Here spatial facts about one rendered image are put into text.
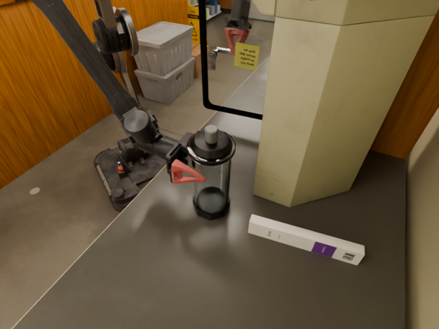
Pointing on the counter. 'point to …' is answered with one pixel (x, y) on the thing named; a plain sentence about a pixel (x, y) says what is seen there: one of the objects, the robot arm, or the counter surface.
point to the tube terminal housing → (332, 90)
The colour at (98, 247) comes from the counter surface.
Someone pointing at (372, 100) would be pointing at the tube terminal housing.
